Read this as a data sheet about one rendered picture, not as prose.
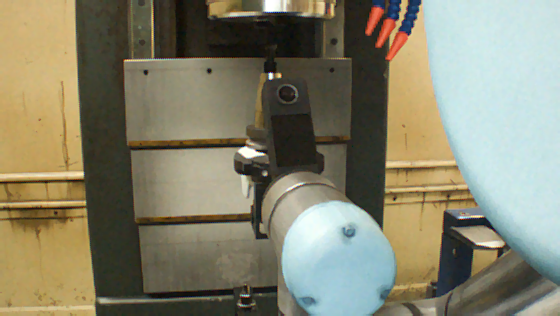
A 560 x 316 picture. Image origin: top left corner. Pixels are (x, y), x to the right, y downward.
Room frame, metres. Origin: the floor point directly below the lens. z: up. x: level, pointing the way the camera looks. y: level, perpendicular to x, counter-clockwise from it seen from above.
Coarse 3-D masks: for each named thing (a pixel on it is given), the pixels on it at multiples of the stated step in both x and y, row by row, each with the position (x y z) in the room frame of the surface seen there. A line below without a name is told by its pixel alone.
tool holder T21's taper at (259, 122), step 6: (264, 78) 0.63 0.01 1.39; (270, 78) 0.63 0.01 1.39; (258, 90) 0.64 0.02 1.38; (258, 96) 0.63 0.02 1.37; (258, 102) 0.63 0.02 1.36; (258, 108) 0.63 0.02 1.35; (258, 114) 0.63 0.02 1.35; (258, 120) 0.63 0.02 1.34; (258, 126) 0.63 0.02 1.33; (264, 126) 0.62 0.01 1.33
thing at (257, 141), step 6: (246, 126) 0.64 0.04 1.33; (252, 126) 0.64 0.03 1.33; (246, 132) 0.63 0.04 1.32; (252, 132) 0.62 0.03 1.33; (258, 132) 0.62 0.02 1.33; (264, 132) 0.61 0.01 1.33; (252, 138) 0.63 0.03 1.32; (258, 138) 0.62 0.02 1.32; (264, 138) 0.61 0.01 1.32; (246, 144) 0.63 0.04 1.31; (252, 144) 0.62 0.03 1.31; (258, 144) 0.62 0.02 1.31; (264, 144) 0.62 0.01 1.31; (258, 150) 0.62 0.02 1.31; (264, 150) 0.61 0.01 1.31
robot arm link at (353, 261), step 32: (288, 192) 0.41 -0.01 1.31; (320, 192) 0.38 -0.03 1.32; (288, 224) 0.35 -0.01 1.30; (320, 224) 0.32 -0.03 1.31; (352, 224) 0.31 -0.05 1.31; (288, 256) 0.32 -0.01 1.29; (320, 256) 0.30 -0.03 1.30; (352, 256) 0.31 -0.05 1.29; (384, 256) 0.31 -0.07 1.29; (288, 288) 0.32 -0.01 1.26; (320, 288) 0.30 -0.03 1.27; (352, 288) 0.31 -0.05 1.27; (384, 288) 0.31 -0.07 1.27
